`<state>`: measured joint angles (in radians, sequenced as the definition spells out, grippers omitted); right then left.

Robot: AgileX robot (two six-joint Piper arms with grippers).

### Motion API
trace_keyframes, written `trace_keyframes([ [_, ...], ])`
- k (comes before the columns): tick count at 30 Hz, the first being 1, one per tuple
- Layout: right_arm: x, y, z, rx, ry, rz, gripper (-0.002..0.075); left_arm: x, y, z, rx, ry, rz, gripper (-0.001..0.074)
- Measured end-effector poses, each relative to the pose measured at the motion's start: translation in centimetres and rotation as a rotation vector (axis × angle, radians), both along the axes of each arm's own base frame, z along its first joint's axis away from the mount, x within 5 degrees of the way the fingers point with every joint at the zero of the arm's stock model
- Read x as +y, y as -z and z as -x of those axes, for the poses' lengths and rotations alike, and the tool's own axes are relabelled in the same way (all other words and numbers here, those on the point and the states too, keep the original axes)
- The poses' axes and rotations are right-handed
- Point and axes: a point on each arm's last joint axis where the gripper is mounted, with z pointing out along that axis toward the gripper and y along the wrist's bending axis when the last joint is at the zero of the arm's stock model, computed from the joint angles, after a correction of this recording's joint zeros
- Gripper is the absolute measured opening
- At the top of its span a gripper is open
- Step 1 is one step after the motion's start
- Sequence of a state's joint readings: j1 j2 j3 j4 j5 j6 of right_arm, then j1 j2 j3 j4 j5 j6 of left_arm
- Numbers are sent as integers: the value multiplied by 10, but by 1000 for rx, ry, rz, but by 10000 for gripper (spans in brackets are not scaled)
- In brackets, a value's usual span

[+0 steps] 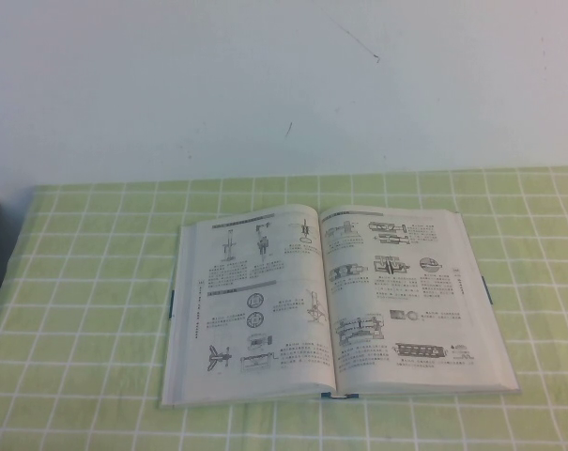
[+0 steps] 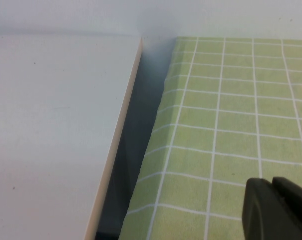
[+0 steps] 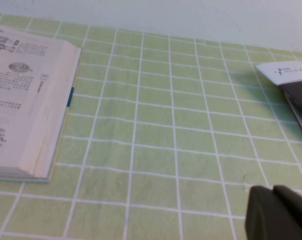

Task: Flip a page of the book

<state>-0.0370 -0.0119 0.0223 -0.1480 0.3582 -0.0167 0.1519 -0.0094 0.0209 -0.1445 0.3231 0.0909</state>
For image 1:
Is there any technical book with diagrams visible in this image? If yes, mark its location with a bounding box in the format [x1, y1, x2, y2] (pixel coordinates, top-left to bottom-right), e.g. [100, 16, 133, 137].
[159, 202, 522, 409]

